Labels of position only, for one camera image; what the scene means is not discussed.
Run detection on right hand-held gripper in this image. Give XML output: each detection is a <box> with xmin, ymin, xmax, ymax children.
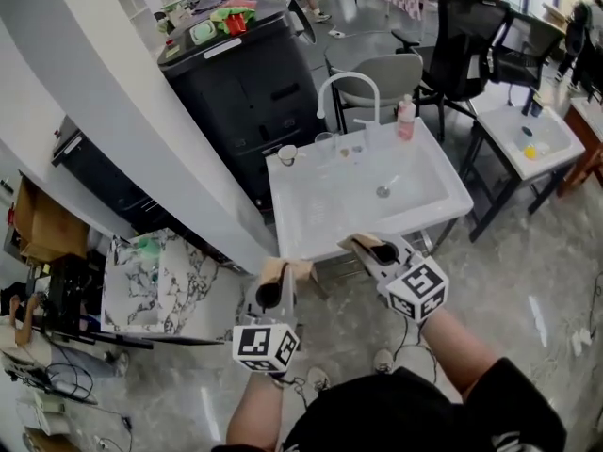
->
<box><xmin>350</xmin><ymin>236</ymin><xmax>450</xmax><ymax>325</ymax></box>

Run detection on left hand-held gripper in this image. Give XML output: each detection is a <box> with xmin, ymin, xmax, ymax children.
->
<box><xmin>232</xmin><ymin>261</ymin><xmax>302</xmax><ymax>376</ymax></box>

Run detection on clear glass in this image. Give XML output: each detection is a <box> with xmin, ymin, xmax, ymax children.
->
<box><xmin>314</xmin><ymin>131</ymin><xmax>340</xmax><ymax>160</ymax></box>

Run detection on glass cup with handle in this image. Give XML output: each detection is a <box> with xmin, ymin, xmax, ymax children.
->
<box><xmin>277</xmin><ymin>144</ymin><xmax>302</xmax><ymax>168</ymax></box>

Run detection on person's right forearm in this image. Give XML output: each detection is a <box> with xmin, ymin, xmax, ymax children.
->
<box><xmin>417</xmin><ymin>305</ymin><xmax>501</xmax><ymax>396</ymax></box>

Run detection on person's left forearm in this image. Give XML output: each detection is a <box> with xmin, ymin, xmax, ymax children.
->
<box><xmin>225</xmin><ymin>371</ymin><xmax>289</xmax><ymax>450</ymax></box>

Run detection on green plastic bin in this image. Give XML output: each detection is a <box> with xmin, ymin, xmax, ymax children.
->
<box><xmin>136</xmin><ymin>237</ymin><xmax>165</xmax><ymax>259</ymax></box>

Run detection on large white sink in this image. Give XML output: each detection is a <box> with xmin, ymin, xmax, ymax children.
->
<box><xmin>265</xmin><ymin>116</ymin><xmax>475</xmax><ymax>264</ymax></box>

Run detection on person's left shoe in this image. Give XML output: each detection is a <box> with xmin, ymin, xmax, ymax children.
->
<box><xmin>305</xmin><ymin>365</ymin><xmax>332</xmax><ymax>394</ymax></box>

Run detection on person's shoe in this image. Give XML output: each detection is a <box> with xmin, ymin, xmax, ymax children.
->
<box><xmin>305</xmin><ymin>365</ymin><xmax>332</xmax><ymax>394</ymax></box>
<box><xmin>372</xmin><ymin>347</ymin><xmax>396</xmax><ymax>376</ymax></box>

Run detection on marble pattern box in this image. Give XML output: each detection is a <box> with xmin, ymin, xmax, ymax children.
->
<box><xmin>99</xmin><ymin>227</ymin><xmax>228</xmax><ymax>337</ymax></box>

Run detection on person's right shoe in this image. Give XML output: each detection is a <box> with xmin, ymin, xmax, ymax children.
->
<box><xmin>372</xmin><ymin>347</ymin><xmax>396</xmax><ymax>376</ymax></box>

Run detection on pink bottle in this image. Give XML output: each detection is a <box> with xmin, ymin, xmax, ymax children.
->
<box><xmin>395</xmin><ymin>93</ymin><xmax>418</xmax><ymax>142</ymax></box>

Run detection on person's black clothes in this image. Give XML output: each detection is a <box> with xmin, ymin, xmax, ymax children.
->
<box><xmin>211</xmin><ymin>357</ymin><xmax>567</xmax><ymax>452</ymax></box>

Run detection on grey chair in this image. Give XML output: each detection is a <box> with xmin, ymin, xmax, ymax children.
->
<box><xmin>324</xmin><ymin>53</ymin><xmax>426</xmax><ymax>135</ymax></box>

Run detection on white curved faucet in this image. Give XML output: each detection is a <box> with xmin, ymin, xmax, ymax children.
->
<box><xmin>316</xmin><ymin>71</ymin><xmax>383</xmax><ymax>149</ymax></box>

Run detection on large black cabinet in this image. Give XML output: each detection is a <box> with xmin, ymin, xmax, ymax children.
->
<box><xmin>156</xmin><ymin>8</ymin><xmax>330</xmax><ymax>212</ymax></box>

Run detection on small black cabinet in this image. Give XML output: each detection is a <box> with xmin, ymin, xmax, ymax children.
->
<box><xmin>51</xmin><ymin>114</ymin><xmax>167</xmax><ymax>235</ymax></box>

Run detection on black rack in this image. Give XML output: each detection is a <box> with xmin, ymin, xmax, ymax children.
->
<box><xmin>26</xmin><ymin>255</ymin><xmax>106</xmax><ymax>344</ymax></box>

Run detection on black faucet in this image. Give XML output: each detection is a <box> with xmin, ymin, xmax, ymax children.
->
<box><xmin>521</xmin><ymin>89</ymin><xmax>544</xmax><ymax>119</ymax></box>

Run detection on white power adapter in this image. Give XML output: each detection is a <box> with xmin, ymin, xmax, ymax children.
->
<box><xmin>570</xmin><ymin>327</ymin><xmax>594</xmax><ymax>359</ymax></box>

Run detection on black high-back office chair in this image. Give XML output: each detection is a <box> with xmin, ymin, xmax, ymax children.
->
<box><xmin>392</xmin><ymin>0</ymin><xmax>513</xmax><ymax>144</ymax></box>

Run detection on wooden table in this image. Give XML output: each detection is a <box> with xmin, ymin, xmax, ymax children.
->
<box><xmin>557</xmin><ymin>95</ymin><xmax>603</xmax><ymax>198</ymax></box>

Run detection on cardboard box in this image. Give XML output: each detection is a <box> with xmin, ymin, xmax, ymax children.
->
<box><xmin>13</xmin><ymin>175</ymin><xmax>91</xmax><ymax>264</ymax></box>

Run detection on black mesh office chair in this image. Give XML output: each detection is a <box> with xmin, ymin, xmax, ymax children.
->
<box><xmin>489</xmin><ymin>10</ymin><xmax>567</xmax><ymax>108</ymax></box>

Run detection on white tray with green soap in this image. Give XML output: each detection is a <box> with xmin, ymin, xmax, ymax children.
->
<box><xmin>188</xmin><ymin>20</ymin><xmax>218</xmax><ymax>46</ymax></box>

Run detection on green cloth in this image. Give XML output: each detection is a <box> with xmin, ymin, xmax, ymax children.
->
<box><xmin>208</xmin><ymin>6</ymin><xmax>258</xmax><ymax>31</ymax></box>

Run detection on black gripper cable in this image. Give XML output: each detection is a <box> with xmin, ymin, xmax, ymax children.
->
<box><xmin>394</xmin><ymin>315</ymin><xmax>440</xmax><ymax>386</ymax></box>

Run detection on black floor cable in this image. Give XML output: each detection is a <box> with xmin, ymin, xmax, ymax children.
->
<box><xmin>44</xmin><ymin>359</ymin><xmax>134</xmax><ymax>443</ymax></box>

